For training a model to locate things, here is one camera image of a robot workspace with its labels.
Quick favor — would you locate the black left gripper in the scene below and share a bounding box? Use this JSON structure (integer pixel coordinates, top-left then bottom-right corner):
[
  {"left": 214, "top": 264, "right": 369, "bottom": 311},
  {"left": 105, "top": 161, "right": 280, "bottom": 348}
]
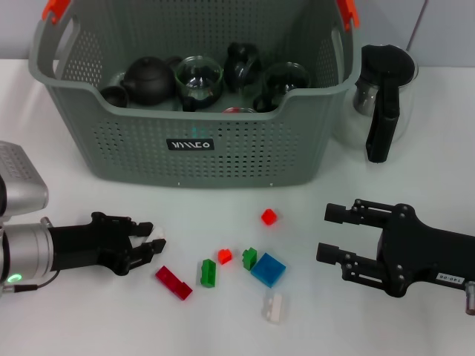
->
[{"left": 47, "top": 211, "right": 167, "bottom": 276}]

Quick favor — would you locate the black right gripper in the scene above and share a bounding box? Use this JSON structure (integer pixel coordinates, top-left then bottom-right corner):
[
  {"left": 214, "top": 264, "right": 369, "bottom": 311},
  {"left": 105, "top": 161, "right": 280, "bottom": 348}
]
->
[{"left": 315, "top": 199, "right": 475, "bottom": 297}]

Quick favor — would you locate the white brick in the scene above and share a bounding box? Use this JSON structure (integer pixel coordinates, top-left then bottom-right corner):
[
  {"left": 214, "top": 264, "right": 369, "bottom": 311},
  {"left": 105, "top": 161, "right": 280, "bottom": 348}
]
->
[{"left": 146, "top": 225, "right": 166, "bottom": 245}]

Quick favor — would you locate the dark red long block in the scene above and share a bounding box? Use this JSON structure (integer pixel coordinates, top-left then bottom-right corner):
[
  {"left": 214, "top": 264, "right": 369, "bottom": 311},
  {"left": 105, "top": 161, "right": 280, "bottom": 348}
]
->
[{"left": 155, "top": 266, "right": 193, "bottom": 300}]

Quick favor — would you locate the long green block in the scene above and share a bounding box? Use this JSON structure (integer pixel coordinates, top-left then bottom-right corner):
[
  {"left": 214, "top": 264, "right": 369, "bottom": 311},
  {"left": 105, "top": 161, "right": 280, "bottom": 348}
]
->
[{"left": 199, "top": 258, "right": 217, "bottom": 289}]

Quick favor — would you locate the blue square block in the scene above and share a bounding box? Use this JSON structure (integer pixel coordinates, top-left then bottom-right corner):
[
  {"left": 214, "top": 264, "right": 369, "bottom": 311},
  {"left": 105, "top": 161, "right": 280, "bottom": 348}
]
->
[{"left": 250, "top": 252, "right": 286, "bottom": 289}]

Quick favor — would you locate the small green block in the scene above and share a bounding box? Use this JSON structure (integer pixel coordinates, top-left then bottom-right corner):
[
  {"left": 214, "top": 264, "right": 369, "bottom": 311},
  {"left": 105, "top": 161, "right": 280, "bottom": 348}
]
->
[{"left": 242, "top": 247, "right": 258, "bottom": 271}]

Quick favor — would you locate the translucent white block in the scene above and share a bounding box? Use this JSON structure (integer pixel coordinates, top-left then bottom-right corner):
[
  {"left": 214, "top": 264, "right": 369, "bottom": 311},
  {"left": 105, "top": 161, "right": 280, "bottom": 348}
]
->
[{"left": 261, "top": 292, "right": 289, "bottom": 324}]

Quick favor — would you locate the grey perforated storage bin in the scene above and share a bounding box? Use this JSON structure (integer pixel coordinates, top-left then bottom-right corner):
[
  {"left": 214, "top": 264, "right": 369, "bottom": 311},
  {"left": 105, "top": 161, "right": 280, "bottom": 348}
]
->
[{"left": 28, "top": 0, "right": 363, "bottom": 190}]

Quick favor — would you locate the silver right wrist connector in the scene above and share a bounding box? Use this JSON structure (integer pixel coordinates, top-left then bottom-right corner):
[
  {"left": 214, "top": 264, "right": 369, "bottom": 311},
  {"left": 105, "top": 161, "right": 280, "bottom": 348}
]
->
[{"left": 463, "top": 280, "right": 475, "bottom": 315}]

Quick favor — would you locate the small black tea bowl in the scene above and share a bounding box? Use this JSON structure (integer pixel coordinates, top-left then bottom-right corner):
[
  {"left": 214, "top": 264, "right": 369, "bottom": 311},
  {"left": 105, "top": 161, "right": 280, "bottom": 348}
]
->
[{"left": 99, "top": 85, "right": 129, "bottom": 109}]

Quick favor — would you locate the black clay teapot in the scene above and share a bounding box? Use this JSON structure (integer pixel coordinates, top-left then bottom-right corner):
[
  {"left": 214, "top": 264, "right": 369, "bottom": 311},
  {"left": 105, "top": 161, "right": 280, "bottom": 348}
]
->
[{"left": 121, "top": 55, "right": 183, "bottom": 108}]

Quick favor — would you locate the glass pitcher with black handle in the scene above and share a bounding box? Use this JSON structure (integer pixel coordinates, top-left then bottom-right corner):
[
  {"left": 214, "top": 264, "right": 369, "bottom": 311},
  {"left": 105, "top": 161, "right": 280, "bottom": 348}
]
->
[{"left": 350, "top": 43, "right": 420, "bottom": 164}]

